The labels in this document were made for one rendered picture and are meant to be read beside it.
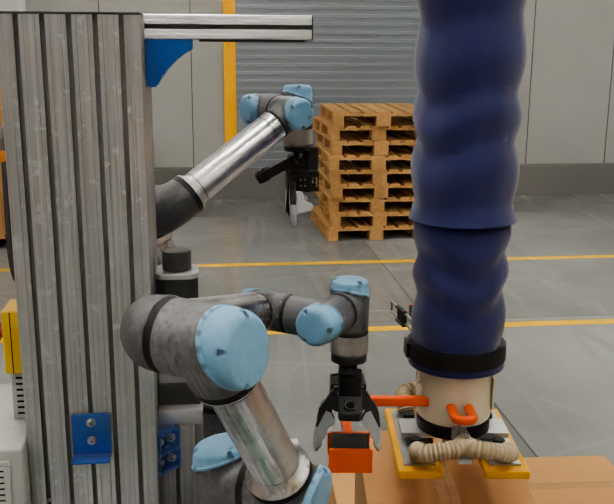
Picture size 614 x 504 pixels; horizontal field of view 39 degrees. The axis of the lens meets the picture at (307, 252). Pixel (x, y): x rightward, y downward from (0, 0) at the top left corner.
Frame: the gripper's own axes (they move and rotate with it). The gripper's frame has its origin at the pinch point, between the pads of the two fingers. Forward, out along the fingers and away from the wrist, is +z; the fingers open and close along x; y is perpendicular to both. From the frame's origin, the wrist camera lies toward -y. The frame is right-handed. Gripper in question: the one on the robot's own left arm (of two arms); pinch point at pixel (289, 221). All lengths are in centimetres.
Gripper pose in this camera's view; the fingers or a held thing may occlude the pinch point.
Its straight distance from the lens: 227.9
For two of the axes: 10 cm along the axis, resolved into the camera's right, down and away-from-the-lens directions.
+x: -1.1, -2.4, 9.7
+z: -0.1, 9.7, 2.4
